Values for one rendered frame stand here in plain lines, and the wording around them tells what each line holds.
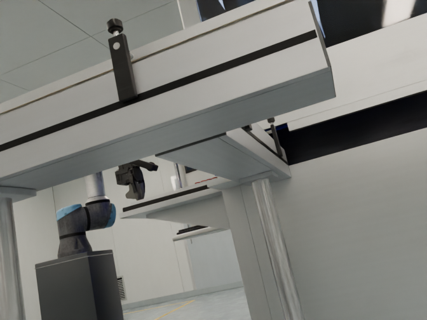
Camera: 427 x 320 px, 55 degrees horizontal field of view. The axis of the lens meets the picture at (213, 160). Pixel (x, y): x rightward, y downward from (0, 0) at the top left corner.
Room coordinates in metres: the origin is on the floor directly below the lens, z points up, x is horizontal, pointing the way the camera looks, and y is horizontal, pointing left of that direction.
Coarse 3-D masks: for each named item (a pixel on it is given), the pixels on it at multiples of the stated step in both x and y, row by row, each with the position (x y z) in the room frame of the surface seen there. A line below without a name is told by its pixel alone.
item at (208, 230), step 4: (204, 228) 2.20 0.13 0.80; (208, 228) 2.18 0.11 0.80; (212, 228) 2.17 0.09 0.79; (216, 228) 2.16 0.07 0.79; (188, 232) 2.24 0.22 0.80; (192, 232) 2.22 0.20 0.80; (196, 232) 2.21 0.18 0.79; (200, 232) 2.20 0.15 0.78; (204, 232) 2.20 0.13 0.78; (208, 232) 2.20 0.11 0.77; (212, 232) 2.30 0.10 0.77; (172, 236) 2.28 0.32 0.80; (176, 236) 2.27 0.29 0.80; (180, 236) 2.26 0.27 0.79; (184, 236) 2.25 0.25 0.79; (188, 236) 2.24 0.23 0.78; (192, 236) 2.23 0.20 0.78; (196, 236) 2.33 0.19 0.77; (172, 240) 2.28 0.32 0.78; (176, 240) 2.27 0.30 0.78
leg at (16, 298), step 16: (0, 192) 0.60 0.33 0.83; (16, 192) 0.63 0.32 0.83; (32, 192) 0.66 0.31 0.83; (0, 208) 0.62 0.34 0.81; (0, 224) 0.62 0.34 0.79; (0, 240) 0.62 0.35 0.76; (16, 240) 0.65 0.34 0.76; (0, 256) 0.62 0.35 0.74; (16, 256) 0.64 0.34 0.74; (0, 272) 0.62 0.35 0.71; (16, 272) 0.63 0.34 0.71; (0, 288) 0.62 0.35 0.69; (16, 288) 0.63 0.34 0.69; (0, 304) 0.62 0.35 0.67; (16, 304) 0.63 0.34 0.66
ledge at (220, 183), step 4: (208, 180) 1.19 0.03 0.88; (212, 180) 1.19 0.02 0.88; (216, 180) 1.19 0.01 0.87; (220, 180) 1.18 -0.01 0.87; (224, 180) 1.18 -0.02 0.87; (228, 180) 1.18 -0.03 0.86; (232, 180) 1.17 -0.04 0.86; (208, 184) 1.19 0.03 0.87; (212, 184) 1.19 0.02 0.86; (216, 184) 1.19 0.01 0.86; (220, 184) 1.19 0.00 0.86; (224, 184) 1.21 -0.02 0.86; (228, 184) 1.23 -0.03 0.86; (232, 184) 1.25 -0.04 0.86; (236, 184) 1.27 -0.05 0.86; (240, 184) 1.29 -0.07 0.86; (212, 188) 1.23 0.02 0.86; (216, 188) 1.25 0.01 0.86; (220, 188) 1.27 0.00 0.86; (224, 188) 1.29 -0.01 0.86; (228, 188) 1.31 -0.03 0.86
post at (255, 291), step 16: (192, 0) 1.31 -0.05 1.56; (192, 16) 1.31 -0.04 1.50; (224, 192) 1.32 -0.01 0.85; (240, 192) 1.31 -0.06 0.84; (240, 208) 1.31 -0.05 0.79; (240, 224) 1.31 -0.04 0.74; (240, 240) 1.32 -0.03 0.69; (240, 256) 1.32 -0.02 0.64; (256, 256) 1.31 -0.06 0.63; (240, 272) 1.33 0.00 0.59; (256, 272) 1.31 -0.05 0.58; (256, 288) 1.31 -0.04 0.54; (256, 304) 1.32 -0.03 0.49
